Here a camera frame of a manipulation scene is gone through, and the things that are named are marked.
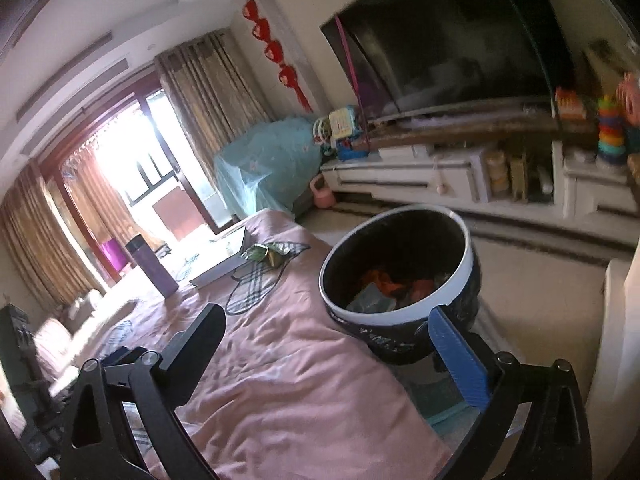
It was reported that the colourful stacking ring toy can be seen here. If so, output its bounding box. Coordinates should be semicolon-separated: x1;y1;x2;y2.
597;95;628;166

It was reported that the white rimmed black waste bin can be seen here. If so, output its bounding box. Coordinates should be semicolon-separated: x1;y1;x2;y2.
319;204;482;366

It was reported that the red brown board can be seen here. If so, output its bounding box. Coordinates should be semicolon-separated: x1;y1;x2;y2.
152;187;211;240

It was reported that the plaid cloth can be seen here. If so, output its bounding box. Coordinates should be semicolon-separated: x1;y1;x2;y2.
225;241;312;316

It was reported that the purple plastic bin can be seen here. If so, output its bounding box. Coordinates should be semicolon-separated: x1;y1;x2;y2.
100;237;133;273

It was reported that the colourful baby toy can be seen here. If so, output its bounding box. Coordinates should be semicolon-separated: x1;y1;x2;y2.
312;105;371;161

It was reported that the green snack wrapper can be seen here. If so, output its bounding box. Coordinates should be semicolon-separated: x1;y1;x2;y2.
240;242;291;267

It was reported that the thin pink rod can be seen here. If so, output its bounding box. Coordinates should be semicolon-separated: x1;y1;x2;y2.
336;14;373;156

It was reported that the light blue net cover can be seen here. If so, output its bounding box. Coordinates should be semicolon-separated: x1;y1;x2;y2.
214;116;326;216

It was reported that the red hanging decoration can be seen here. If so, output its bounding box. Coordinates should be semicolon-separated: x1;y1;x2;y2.
243;0;313;113

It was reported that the pink kettlebell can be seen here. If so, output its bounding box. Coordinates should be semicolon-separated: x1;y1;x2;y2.
310;175;337;209

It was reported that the pink toy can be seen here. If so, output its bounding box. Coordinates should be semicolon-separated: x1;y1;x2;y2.
615;72;640;128

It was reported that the orange toy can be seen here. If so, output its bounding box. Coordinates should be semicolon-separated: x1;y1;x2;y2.
555;86;588;121

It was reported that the yellow bottle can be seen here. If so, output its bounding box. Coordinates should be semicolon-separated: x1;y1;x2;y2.
486;152;507;196

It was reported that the beige sofa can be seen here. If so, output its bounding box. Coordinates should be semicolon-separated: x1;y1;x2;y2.
30;287;141;361

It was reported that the sheer brown curtain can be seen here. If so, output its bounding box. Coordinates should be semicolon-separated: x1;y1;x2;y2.
62;155;131;256

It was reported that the purple thermos bottle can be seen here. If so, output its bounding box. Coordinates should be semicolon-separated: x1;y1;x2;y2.
125;234;180;298

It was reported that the white furniture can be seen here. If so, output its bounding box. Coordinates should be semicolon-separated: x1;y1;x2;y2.
585;259;640;461

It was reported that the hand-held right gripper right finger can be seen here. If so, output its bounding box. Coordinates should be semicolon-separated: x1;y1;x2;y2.
427;305;593;480

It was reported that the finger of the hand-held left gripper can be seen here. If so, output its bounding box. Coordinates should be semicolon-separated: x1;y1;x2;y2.
100;346;141;365

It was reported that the orange wrapper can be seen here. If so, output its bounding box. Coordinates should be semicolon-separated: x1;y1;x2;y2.
357;269;436;303

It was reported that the brown patterned curtain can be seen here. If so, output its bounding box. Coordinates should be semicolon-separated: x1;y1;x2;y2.
154;30;273;181
0;160;108;306

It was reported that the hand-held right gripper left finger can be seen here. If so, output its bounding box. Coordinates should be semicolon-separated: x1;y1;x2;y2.
59;302;227;480

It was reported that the black television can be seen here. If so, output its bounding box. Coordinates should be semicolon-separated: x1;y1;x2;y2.
320;0;576;116

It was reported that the clear plastic wrapper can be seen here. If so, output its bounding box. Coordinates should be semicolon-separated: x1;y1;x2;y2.
346;282;396;313

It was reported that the white television cabinet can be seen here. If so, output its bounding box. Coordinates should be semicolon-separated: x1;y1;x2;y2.
320;137;640;226

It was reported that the thick white book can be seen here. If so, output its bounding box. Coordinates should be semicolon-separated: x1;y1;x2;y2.
189;225;248;287

